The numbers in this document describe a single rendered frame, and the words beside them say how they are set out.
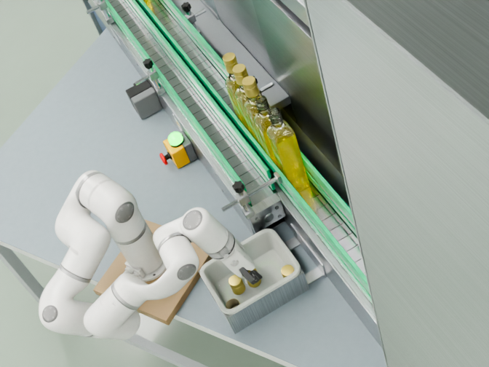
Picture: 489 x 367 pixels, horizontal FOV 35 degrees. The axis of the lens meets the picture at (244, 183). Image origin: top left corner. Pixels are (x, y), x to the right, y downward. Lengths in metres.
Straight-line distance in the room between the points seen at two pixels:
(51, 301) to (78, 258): 0.12
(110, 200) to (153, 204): 0.42
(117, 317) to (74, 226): 0.26
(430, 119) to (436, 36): 0.05
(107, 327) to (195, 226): 0.33
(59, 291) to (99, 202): 0.24
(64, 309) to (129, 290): 0.20
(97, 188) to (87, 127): 0.72
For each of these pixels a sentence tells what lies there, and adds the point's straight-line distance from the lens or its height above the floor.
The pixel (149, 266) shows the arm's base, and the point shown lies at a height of 0.81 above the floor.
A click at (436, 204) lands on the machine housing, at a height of 2.01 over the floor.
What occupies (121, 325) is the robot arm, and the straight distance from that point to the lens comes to 1.88.
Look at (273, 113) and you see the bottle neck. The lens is 1.87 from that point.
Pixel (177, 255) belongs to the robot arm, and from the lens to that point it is 1.72.
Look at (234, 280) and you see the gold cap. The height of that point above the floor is 0.81.
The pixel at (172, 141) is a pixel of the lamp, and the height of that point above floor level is 0.85.
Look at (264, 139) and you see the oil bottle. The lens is 1.94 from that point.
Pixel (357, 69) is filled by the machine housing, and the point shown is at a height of 2.07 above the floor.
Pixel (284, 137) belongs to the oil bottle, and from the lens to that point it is 1.88.
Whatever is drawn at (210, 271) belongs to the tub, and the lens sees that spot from 2.01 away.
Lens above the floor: 2.42
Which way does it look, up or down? 48 degrees down
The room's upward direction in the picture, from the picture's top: 21 degrees counter-clockwise
